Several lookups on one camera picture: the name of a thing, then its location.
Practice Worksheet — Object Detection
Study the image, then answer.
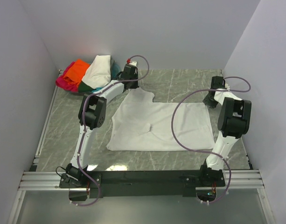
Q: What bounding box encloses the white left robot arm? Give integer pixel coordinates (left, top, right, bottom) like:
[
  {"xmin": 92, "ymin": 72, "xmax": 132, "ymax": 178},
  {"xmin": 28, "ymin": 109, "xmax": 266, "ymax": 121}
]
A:
[{"xmin": 65, "ymin": 61, "xmax": 138, "ymax": 188}]

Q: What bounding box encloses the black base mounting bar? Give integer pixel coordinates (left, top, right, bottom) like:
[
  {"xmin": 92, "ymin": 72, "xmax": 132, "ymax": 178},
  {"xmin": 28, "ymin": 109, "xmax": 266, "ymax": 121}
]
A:
[{"xmin": 59, "ymin": 170, "xmax": 225, "ymax": 201}]

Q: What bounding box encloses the white t-shirt in basket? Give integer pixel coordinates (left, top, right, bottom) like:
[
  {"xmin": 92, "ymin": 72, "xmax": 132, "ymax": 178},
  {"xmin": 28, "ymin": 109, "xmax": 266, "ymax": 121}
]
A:
[{"xmin": 82, "ymin": 55, "xmax": 111, "ymax": 89}]

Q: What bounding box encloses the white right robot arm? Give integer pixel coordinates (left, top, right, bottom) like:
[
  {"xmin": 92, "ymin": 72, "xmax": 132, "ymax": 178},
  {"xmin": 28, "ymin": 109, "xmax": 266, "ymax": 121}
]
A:
[{"xmin": 198, "ymin": 76, "xmax": 252, "ymax": 186}]

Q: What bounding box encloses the teal plastic laundry basket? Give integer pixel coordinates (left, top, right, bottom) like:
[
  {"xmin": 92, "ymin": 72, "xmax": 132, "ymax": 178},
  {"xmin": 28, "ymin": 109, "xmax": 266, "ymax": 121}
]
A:
[{"xmin": 72, "ymin": 61, "xmax": 122, "ymax": 97}]

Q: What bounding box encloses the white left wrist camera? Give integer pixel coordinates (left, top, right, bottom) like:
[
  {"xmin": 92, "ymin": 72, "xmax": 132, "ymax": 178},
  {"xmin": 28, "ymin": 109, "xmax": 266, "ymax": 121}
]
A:
[{"xmin": 126, "ymin": 58, "xmax": 138, "ymax": 67}]

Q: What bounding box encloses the pink t-shirt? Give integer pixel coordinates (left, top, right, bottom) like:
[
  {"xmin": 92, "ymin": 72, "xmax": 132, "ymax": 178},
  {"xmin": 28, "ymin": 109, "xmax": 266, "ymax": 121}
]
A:
[{"xmin": 55, "ymin": 62, "xmax": 78, "ymax": 92}]

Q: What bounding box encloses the turquoise t-shirt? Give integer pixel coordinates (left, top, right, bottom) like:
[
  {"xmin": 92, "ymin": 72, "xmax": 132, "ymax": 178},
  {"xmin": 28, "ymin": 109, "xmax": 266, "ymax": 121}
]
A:
[{"xmin": 91, "ymin": 87, "xmax": 102, "ymax": 93}]

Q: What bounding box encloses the white t-shirt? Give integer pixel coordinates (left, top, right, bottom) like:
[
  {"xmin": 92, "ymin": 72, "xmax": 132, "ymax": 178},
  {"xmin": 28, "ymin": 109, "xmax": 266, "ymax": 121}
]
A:
[
  {"xmin": 107, "ymin": 88, "xmax": 215, "ymax": 151},
  {"xmin": 82, "ymin": 55, "xmax": 111, "ymax": 89}
]

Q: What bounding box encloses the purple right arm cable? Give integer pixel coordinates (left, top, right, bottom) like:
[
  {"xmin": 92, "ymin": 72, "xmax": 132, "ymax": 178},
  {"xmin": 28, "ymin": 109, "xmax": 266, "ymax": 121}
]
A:
[{"xmin": 171, "ymin": 76, "xmax": 252, "ymax": 205}]

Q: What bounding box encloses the orange t-shirt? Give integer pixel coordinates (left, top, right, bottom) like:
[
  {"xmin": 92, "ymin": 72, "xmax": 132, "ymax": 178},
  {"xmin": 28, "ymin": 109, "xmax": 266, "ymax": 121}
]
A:
[{"xmin": 63, "ymin": 59, "xmax": 90, "ymax": 85}]

